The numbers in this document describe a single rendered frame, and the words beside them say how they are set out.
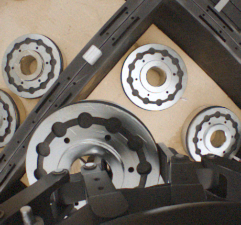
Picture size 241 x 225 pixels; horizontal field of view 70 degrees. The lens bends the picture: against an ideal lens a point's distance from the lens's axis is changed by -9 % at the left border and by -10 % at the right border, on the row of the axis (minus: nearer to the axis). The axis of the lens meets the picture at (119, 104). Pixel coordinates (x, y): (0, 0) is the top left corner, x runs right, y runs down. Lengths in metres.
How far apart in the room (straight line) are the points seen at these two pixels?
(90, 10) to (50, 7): 0.07
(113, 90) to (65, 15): 0.15
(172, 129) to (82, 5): 0.26
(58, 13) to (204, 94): 0.29
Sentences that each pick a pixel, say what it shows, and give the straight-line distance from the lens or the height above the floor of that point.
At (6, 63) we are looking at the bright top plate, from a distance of 0.33.
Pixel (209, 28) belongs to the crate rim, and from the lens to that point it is 0.25.
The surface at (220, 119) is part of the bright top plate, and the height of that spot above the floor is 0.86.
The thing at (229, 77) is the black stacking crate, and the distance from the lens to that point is 0.31.
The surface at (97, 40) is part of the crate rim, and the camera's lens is 0.22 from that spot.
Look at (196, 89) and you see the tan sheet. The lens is 0.34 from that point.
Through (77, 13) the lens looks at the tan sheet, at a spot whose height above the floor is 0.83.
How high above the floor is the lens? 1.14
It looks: 86 degrees down
